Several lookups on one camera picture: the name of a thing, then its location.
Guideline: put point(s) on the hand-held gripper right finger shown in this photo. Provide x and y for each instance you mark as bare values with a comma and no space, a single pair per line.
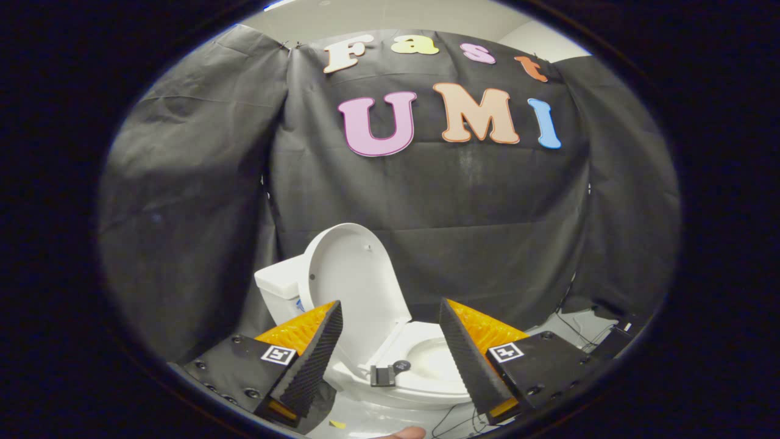
466,366

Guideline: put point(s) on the white toilet seat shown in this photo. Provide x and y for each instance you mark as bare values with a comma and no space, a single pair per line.
420,330

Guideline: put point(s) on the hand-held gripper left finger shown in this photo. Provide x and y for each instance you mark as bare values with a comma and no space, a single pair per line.
312,372

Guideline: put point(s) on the white toilet with tank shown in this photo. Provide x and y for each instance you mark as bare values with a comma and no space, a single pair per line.
280,286

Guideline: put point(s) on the black backdrop cloth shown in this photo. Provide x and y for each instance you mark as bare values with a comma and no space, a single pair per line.
426,201

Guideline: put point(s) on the white toilet lid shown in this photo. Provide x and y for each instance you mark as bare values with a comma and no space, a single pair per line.
353,274

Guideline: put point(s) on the small yellow tape piece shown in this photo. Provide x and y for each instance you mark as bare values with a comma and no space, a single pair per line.
336,424

